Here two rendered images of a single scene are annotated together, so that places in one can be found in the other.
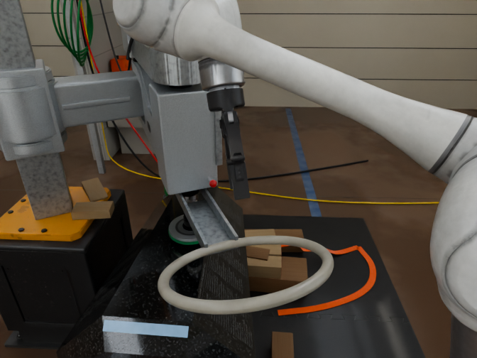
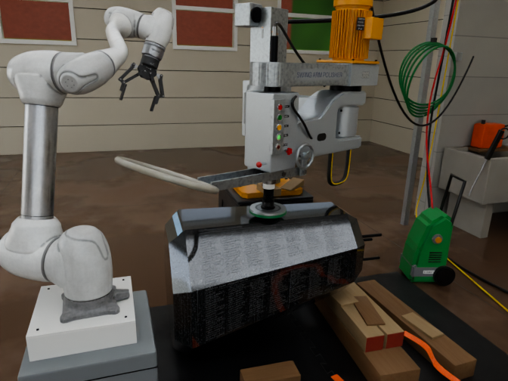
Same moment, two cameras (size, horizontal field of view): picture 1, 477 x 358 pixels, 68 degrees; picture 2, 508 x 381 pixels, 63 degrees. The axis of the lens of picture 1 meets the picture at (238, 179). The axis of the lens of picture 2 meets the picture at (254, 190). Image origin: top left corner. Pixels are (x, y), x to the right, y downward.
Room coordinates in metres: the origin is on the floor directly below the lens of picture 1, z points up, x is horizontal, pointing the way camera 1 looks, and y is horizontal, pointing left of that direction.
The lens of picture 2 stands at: (0.47, -1.89, 1.69)
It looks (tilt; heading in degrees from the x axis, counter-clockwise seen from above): 17 degrees down; 69
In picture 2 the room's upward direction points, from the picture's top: 2 degrees clockwise
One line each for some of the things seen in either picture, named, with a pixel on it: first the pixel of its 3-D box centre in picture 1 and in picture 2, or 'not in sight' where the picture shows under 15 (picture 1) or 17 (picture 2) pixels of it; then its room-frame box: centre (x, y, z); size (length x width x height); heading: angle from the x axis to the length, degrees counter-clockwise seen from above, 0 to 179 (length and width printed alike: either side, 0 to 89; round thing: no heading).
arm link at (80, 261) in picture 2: not in sight; (83, 259); (0.40, -0.52, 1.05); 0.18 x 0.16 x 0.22; 145
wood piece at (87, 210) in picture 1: (93, 209); (268, 189); (1.63, 0.79, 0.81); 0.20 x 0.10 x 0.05; 95
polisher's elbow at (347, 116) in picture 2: not in sight; (342, 119); (1.99, 0.47, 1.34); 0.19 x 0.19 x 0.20
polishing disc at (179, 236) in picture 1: (191, 226); (267, 208); (1.38, 0.22, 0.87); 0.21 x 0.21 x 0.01
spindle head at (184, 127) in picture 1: (179, 133); (280, 131); (1.46, 0.25, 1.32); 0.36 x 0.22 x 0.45; 22
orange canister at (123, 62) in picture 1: (123, 67); (491, 134); (4.54, 1.43, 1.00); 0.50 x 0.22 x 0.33; 178
